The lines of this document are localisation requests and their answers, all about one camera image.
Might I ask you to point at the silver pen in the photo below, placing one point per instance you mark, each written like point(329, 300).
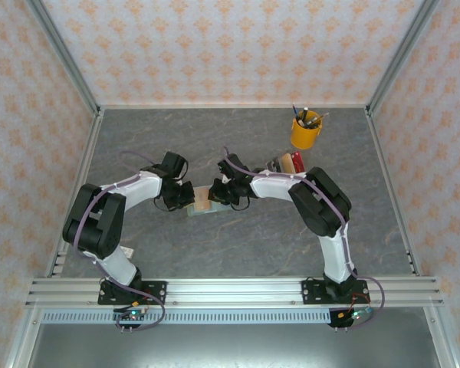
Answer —
point(311, 122)

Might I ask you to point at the left aluminium side rail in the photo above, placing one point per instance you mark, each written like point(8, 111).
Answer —
point(93, 130)

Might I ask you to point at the brown card with black stripe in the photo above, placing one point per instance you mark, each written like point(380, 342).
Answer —
point(202, 200)

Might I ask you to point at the left controller board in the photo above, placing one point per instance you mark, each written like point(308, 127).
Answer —
point(132, 315)

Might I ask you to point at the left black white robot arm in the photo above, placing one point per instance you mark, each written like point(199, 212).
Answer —
point(99, 230)

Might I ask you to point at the grey metal sheet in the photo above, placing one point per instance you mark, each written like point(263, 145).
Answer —
point(230, 345)

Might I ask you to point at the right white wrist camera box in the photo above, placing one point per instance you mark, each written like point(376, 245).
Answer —
point(225, 178)

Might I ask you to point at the small white red label card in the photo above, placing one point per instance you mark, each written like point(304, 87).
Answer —
point(129, 252)

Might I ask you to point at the black mount plate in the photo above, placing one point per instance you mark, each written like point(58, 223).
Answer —
point(310, 293)
point(157, 291)

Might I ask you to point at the clear acrylic card stand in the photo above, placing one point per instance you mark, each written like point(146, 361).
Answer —
point(274, 164)

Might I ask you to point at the right black mount plate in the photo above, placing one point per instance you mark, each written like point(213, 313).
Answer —
point(310, 293)

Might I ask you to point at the wooden pencil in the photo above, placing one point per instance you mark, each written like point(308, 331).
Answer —
point(321, 116)

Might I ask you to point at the left aluminium corner post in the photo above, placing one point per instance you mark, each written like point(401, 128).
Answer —
point(66, 53)

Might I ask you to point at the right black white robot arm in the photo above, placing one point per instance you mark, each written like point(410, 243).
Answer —
point(318, 203)

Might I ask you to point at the controller board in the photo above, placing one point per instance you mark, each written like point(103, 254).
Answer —
point(354, 315)
point(132, 315)

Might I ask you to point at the aluminium corner post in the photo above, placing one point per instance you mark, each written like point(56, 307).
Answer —
point(66, 53)
point(399, 53)

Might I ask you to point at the left black mount plate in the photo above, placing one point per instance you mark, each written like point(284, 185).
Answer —
point(157, 291)

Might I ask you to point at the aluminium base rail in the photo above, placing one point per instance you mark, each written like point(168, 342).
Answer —
point(234, 291)

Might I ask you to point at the right lower frame leg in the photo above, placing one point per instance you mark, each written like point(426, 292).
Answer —
point(442, 337)

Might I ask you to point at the green card holder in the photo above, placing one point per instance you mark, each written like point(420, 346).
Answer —
point(214, 209)

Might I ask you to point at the frame leg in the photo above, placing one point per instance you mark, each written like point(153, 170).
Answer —
point(23, 337)
point(442, 337)

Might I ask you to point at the aluminium side rail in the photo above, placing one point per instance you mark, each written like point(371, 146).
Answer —
point(93, 130)
point(382, 153)

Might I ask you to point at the tan oblong item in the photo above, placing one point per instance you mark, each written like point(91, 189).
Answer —
point(288, 161)

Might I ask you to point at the black marker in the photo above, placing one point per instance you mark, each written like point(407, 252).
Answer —
point(304, 115)

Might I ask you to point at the yellow pen cup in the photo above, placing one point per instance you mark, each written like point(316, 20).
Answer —
point(303, 136)

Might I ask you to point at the left lower frame leg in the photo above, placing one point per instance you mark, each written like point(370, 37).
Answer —
point(23, 337)

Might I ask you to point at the right aluminium side rail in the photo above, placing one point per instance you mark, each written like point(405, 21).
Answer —
point(382, 153)

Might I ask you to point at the right controller board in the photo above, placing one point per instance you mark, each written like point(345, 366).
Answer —
point(354, 315)

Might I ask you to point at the aluminium back bar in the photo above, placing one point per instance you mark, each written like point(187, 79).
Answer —
point(234, 106)

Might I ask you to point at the right aluminium corner post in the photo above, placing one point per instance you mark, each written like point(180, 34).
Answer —
point(399, 53)

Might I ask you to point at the blue pen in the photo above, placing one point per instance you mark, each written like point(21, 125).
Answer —
point(295, 112)

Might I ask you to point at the red flat board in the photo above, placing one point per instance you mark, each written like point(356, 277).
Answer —
point(297, 161)

